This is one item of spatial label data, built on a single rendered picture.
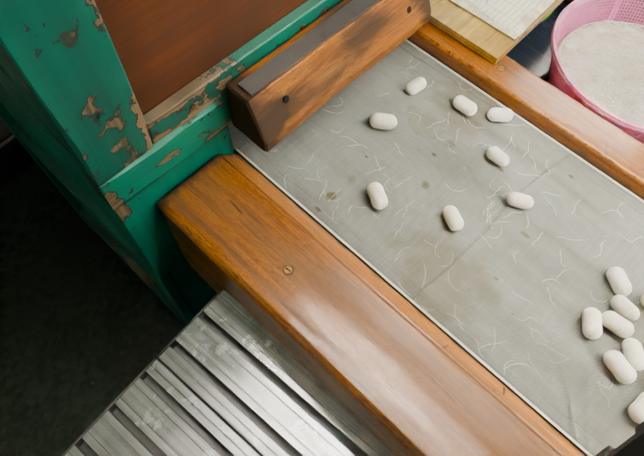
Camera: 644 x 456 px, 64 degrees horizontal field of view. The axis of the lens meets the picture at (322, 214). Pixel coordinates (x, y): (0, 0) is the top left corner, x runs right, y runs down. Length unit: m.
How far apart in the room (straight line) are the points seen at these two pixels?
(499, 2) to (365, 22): 0.25
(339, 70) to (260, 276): 0.25
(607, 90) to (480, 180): 0.25
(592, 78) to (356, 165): 0.37
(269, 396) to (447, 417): 0.20
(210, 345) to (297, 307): 0.14
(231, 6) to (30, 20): 0.20
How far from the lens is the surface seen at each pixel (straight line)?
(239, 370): 0.62
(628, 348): 0.63
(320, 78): 0.60
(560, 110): 0.74
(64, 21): 0.42
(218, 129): 0.60
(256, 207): 0.58
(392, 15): 0.67
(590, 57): 0.88
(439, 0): 0.80
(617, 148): 0.74
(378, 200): 0.60
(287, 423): 0.61
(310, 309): 0.54
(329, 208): 0.61
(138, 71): 0.50
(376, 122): 0.66
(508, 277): 0.62
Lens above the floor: 1.28
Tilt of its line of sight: 63 degrees down
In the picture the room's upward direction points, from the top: 5 degrees clockwise
